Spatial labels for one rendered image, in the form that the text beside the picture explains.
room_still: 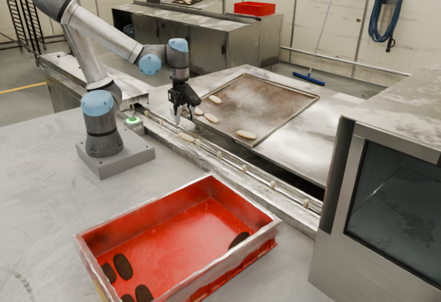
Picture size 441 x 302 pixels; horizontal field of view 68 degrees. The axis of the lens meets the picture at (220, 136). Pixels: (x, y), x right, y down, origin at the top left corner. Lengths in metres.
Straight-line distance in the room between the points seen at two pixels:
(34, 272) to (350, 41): 4.65
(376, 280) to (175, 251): 0.53
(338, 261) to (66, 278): 0.70
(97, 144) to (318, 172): 0.84
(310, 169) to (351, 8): 3.96
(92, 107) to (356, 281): 1.01
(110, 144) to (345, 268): 0.94
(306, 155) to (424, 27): 3.58
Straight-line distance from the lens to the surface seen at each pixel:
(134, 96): 1.82
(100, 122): 1.32
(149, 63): 1.21
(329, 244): 0.84
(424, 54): 4.75
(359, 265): 0.83
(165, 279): 0.95
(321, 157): 1.30
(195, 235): 1.05
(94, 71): 1.41
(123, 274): 0.98
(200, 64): 4.61
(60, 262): 1.08
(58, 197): 1.32
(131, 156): 1.36
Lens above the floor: 1.57
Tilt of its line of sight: 29 degrees down
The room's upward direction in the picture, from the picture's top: straight up
